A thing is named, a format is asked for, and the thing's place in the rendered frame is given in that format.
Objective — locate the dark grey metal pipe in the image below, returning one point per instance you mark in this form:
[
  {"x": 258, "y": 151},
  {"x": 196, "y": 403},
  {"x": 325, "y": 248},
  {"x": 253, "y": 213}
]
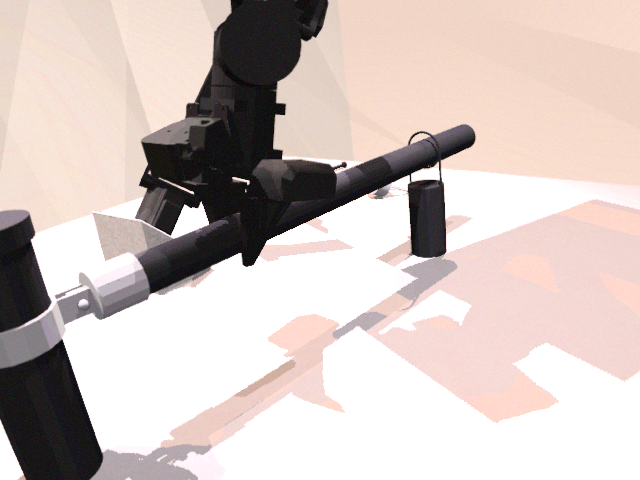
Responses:
[{"x": 200, "y": 249}]

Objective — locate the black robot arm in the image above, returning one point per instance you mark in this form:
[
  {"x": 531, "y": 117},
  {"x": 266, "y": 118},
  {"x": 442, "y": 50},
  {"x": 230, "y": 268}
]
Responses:
[{"x": 257, "y": 46}]

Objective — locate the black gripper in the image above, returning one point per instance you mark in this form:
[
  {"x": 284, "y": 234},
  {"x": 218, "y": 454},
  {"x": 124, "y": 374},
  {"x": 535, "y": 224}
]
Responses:
[{"x": 274, "y": 183}]

